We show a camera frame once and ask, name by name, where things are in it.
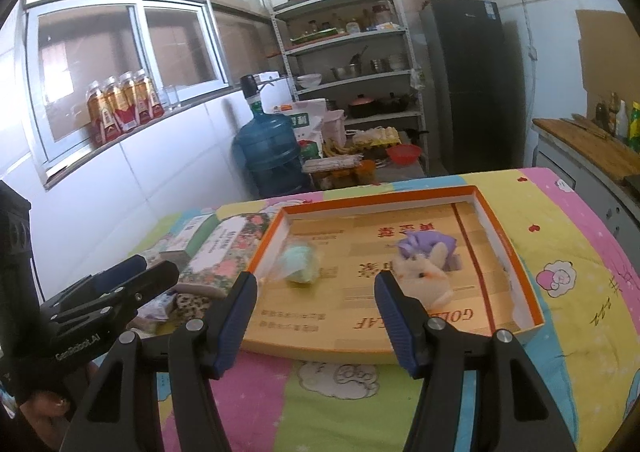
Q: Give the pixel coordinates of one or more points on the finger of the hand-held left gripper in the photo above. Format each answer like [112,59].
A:
[152,282]
[122,271]

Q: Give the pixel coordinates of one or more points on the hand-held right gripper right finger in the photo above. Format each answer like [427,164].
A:
[400,327]

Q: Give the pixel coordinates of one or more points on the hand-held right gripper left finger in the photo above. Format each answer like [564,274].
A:
[231,332]

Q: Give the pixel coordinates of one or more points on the white blue tissue packet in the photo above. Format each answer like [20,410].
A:
[156,311]

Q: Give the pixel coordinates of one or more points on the leopard print plush toy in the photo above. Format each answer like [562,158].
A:
[192,306]

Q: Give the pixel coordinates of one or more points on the plush bunny toy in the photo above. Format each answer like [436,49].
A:
[425,278]

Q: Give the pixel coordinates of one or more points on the orange cardboard box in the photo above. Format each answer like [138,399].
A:
[345,304]

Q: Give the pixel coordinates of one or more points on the green puff ball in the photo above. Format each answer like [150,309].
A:
[300,266]

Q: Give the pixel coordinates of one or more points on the person's left hand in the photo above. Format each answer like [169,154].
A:
[45,414]

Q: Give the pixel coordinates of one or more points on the green tissue box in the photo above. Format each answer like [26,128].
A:
[187,238]

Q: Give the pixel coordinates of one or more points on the floral tissue pack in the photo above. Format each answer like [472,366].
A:
[220,252]

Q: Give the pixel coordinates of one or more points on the red label drink bottle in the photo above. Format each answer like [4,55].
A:
[150,93]
[100,115]
[135,98]
[119,105]

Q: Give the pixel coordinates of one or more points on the clear plastic food container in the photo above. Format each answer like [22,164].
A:
[335,173]

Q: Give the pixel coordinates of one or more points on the red plastic bowl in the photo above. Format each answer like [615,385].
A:
[403,153]

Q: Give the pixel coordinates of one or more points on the blue water jug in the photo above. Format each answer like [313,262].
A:
[267,147]

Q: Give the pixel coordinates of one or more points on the clear drinking glasses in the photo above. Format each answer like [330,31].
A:
[171,98]

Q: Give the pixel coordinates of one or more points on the bananas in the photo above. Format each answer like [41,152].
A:
[337,149]

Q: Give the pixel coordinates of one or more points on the tray of eggs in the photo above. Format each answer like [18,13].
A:
[376,137]

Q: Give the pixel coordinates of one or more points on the sliding window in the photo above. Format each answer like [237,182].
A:
[125,77]

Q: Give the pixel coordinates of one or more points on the pink bag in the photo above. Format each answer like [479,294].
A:
[335,128]

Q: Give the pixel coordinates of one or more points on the black water pump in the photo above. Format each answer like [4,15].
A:
[248,87]

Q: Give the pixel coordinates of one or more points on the white green flour bag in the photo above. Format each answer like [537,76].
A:
[310,128]

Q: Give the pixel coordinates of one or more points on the red cooking pot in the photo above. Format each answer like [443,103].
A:
[361,106]

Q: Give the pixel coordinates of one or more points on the grey metal shelf rack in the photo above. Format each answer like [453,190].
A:
[360,82]

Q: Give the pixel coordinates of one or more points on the white bowl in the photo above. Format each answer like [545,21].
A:
[308,80]

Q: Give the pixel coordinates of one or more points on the black refrigerator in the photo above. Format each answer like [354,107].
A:
[475,82]

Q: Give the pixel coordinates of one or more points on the wooden top counter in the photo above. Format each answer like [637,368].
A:
[585,142]

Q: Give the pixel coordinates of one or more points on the steel pots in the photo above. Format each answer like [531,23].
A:
[345,71]

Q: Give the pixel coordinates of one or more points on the steel cups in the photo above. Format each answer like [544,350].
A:
[387,64]

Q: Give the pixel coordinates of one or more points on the dark sauce bottle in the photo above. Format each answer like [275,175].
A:
[602,113]

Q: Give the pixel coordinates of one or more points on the green tray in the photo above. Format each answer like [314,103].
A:
[320,36]

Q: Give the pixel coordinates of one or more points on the white bottle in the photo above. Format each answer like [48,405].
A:
[621,120]

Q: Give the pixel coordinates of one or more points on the green bottle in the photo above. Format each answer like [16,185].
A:
[635,126]

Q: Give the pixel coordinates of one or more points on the jar with red lid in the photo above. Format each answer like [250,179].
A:
[382,15]

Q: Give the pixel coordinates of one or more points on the cardboard wall sheet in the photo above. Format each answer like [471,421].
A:
[607,57]

